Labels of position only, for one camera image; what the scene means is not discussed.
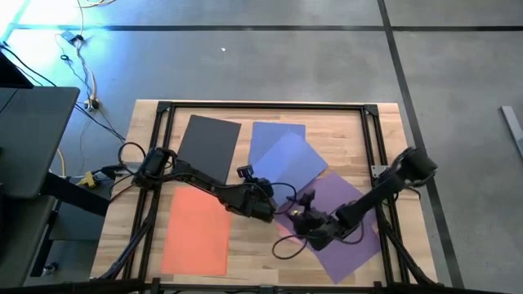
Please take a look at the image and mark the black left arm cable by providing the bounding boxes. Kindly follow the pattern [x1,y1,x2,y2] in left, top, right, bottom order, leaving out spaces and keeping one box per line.
[117,140,300,216]

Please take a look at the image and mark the black floor tape strip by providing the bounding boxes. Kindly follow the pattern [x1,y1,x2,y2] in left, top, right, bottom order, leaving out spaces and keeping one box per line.
[16,24,523,33]
[377,0,466,289]

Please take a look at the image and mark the orange paper sheet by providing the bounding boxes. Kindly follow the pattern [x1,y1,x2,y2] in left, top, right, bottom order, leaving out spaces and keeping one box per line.
[275,221,306,247]
[159,185,233,278]

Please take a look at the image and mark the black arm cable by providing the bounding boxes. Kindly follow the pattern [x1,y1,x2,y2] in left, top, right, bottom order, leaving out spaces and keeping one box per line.
[270,199,365,261]
[117,140,300,216]

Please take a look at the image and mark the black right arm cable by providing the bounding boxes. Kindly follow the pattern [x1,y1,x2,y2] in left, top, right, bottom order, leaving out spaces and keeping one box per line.
[270,199,365,261]

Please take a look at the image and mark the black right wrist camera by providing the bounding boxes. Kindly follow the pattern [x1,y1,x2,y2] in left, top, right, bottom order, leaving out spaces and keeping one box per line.
[297,188,316,207]

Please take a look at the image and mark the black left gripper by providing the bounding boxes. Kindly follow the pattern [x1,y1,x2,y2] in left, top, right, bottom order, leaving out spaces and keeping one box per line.
[225,183,278,225]

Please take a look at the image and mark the black paper sheet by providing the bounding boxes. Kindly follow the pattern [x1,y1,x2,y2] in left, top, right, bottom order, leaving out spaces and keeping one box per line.
[176,114,243,185]

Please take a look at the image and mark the purple paper sheet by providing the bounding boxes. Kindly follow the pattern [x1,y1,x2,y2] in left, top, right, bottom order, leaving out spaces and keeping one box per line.
[274,171,384,286]

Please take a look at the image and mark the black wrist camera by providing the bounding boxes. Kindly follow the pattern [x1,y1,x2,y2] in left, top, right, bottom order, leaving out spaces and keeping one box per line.
[297,188,316,207]
[236,165,257,181]

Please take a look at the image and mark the grey metal bar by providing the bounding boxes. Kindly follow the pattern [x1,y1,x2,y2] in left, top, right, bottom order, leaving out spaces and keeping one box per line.
[501,105,523,161]

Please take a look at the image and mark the yellow cable connector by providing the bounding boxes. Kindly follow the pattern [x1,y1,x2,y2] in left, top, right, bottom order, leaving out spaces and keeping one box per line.
[77,171,98,189]

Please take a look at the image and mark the dark grey desk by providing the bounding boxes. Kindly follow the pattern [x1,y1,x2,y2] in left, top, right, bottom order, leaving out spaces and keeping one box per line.
[0,85,111,289]

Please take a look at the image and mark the yellow floor cable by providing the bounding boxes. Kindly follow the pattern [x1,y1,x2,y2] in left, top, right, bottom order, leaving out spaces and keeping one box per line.
[56,147,68,177]

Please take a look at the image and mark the dark grey base panel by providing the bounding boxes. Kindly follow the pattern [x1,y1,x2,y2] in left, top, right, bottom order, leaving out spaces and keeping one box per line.
[49,179,111,243]

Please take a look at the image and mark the blue paper sheet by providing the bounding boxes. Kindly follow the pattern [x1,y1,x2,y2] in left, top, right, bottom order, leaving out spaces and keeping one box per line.
[248,121,307,165]
[252,131,329,207]

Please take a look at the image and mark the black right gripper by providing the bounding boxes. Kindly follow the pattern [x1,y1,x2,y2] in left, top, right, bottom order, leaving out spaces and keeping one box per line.
[288,207,343,252]

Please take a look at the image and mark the white floor cable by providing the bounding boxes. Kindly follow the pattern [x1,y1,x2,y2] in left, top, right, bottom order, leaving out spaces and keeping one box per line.
[67,0,118,108]

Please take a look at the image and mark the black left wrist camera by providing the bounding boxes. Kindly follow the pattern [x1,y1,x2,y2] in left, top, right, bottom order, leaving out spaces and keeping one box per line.
[236,165,257,181]

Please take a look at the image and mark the black floor cable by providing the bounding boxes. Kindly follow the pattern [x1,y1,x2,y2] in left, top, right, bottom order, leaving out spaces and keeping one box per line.
[0,40,128,142]

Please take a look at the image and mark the black aluminium table frame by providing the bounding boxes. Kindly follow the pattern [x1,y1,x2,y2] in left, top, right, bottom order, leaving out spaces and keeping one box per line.
[92,100,439,294]

